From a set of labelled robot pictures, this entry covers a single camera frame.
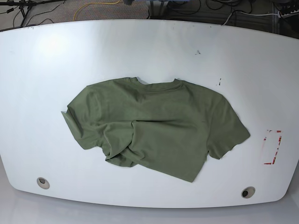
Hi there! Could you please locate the red tape marking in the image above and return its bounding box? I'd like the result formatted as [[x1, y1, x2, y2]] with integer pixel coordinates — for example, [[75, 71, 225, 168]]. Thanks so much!
[[261, 130, 282, 165]]

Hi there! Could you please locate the white power strip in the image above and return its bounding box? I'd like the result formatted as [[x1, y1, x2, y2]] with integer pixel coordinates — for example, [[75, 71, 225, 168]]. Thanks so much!
[[278, 4, 299, 19]]

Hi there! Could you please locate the right table cable grommet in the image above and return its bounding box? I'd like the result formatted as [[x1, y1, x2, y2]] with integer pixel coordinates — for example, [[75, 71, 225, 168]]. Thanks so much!
[[241, 187, 256, 199]]

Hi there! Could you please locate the green T-shirt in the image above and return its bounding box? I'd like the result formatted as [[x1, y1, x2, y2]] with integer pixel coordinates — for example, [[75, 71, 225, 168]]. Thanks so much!
[[63, 77, 250, 182]]

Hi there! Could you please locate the yellow cable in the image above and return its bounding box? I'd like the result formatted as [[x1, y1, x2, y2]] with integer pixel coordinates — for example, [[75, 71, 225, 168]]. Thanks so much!
[[73, 1, 120, 21]]

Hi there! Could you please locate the table cable grommet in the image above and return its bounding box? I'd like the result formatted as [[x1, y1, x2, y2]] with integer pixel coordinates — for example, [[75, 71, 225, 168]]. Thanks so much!
[[37, 177, 50, 189], [241, 187, 256, 199]]

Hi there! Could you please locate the left table cable grommet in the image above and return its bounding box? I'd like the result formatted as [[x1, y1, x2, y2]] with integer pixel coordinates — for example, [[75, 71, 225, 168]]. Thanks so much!
[[37, 177, 50, 189]]

